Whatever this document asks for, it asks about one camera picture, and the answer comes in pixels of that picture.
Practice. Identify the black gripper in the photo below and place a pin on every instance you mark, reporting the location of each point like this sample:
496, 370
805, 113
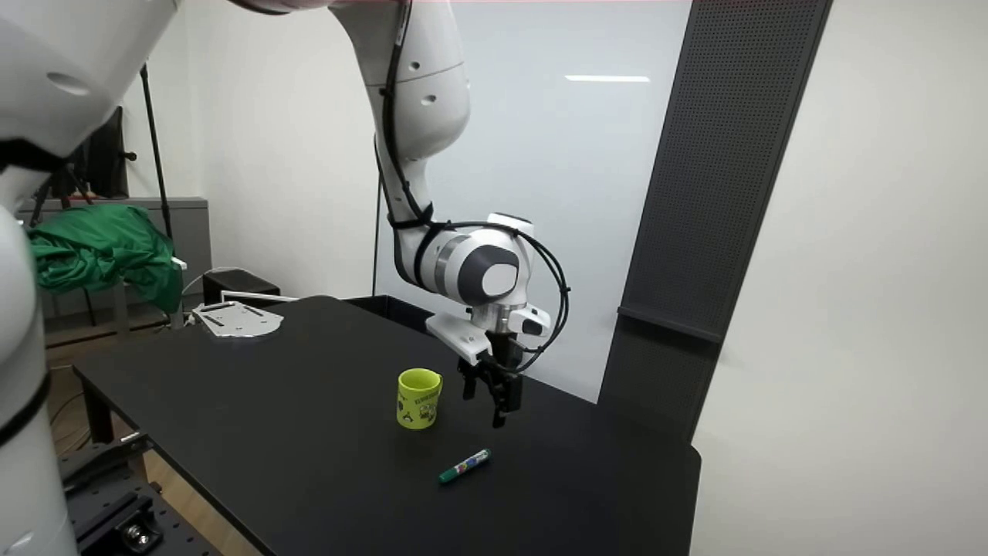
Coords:
499, 370

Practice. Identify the green white marker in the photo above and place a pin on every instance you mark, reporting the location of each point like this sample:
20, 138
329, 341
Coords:
466, 464

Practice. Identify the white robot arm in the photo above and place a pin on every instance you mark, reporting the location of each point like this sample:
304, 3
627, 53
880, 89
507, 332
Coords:
63, 73

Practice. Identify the yellow-green mug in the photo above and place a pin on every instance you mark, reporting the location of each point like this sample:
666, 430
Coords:
418, 396

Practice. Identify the white flat mounting plate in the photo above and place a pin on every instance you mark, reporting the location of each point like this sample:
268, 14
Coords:
237, 318

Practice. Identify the whiteboard panel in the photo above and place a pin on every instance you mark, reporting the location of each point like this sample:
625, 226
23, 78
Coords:
570, 99

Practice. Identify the small black box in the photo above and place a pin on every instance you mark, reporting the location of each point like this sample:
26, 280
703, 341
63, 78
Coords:
237, 280

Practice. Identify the black perforated breadboard table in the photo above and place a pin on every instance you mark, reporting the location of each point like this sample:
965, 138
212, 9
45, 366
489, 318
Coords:
122, 513

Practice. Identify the black vertical pillar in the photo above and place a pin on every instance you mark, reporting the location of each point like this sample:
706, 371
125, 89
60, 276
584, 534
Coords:
735, 94

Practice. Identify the green cloth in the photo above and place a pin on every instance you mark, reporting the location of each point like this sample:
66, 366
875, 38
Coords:
99, 246

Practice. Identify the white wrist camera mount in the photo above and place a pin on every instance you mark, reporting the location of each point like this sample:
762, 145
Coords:
474, 332

